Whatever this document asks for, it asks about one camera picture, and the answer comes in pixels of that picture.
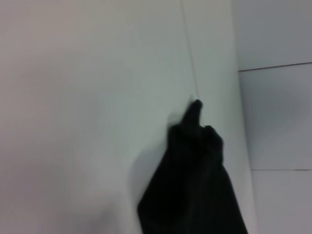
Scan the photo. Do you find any black shirt with FREE print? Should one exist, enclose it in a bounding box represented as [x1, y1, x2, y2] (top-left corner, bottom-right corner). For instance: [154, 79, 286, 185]
[136, 99, 249, 234]

